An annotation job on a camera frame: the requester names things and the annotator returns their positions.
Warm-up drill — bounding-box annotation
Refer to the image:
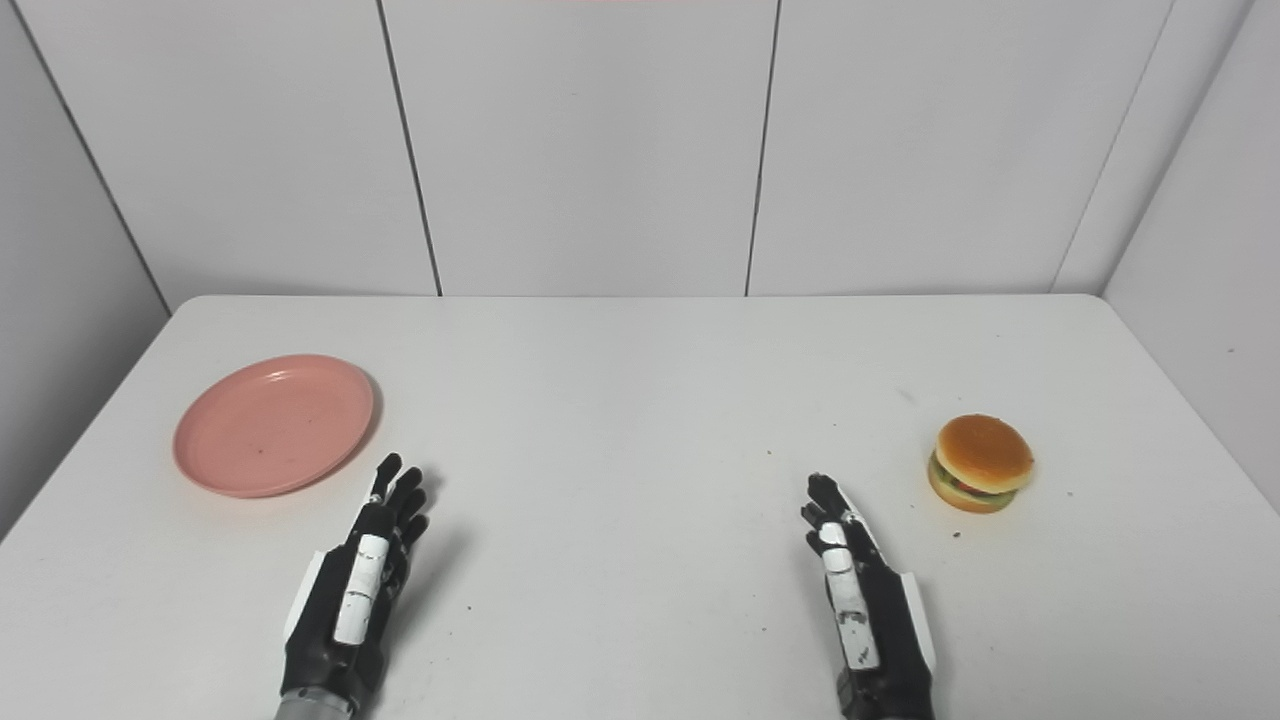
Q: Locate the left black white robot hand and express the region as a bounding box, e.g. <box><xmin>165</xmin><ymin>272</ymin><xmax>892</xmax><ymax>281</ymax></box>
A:
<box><xmin>279</xmin><ymin>453</ymin><xmax>431</xmax><ymax>717</ymax></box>

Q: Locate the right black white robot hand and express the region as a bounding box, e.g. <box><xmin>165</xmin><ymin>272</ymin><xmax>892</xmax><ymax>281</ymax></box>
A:
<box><xmin>800</xmin><ymin>473</ymin><xmax>938</xmax><ymax>720</ymax></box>

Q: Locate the toy hamburger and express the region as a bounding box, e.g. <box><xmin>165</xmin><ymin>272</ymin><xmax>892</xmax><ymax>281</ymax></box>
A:
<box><xmin>927</xmin><ymin>414</ymin><xmax>1036</xmax><ymax>515</ymax></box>

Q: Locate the pink round plate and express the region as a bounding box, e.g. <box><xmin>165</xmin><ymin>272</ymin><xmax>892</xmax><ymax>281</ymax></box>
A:
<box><xmin>173</xmin><ymin>354</ymin><xmax>376</xmax><ymax>499</ymax></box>

